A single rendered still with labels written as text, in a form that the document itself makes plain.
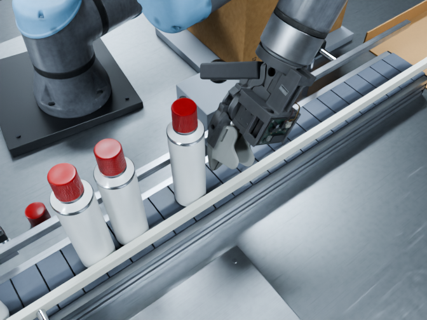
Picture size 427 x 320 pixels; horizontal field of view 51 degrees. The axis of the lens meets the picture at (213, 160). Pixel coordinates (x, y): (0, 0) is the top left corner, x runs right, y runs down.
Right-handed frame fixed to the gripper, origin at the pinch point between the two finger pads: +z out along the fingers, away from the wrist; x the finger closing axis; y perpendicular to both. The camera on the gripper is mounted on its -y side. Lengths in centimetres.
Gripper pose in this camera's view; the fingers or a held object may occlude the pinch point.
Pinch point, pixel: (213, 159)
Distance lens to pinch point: 69.7
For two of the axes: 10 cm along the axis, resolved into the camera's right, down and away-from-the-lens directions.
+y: 6.0, 6.3, -4.9
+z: -4.0, 7.7, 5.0
